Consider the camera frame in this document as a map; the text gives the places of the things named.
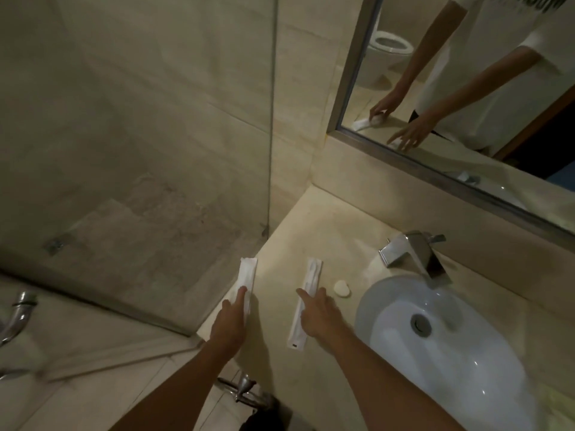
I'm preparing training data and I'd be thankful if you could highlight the person's left hand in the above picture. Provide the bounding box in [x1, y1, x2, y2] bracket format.
[210, 286, 250, 356]

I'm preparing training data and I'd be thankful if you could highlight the person's right hand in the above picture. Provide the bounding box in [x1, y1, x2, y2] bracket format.
[295, 286, 347, 345]

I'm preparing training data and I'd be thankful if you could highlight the short white paper packet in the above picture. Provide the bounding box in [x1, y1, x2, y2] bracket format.
[224, 257, 259, 318]

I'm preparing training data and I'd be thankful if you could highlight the long white paper packet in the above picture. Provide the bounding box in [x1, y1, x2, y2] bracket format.
[287, 257, 323, 352]

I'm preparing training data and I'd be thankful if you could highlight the person's left forearm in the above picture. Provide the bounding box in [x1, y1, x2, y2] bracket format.
[107, 343, 245, 431]

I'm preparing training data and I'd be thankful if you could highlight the person's right forearm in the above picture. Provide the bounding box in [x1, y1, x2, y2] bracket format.
[320, 330, 455, 431]

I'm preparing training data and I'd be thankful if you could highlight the chrome angle valve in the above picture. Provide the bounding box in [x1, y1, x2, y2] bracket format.
[217, 374, 271, 407]

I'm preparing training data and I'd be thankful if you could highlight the silver basin faucet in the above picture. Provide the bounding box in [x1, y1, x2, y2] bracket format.
[378, 230, 453, 289]

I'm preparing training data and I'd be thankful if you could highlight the metal sink drain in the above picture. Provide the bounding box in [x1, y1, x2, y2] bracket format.
[410, 312, 433, 338]

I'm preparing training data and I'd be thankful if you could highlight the white sink basin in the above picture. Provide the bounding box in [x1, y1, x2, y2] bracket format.
[354, 275, 542, 431]

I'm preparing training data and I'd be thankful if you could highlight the glass shower screen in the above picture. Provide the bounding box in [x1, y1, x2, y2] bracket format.
[0, 0, 280, 338]

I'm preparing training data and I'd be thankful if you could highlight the curved chrome tap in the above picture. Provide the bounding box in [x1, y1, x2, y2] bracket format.
[0, 290, 39, 349]

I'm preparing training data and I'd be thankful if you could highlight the pale yellow cloth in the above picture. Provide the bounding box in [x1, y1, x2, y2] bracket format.
[538, 383, 575, 431]

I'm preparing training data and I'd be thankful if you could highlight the metal framed wall mirror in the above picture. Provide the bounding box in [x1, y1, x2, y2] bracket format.
[327, 0, 575, 240]

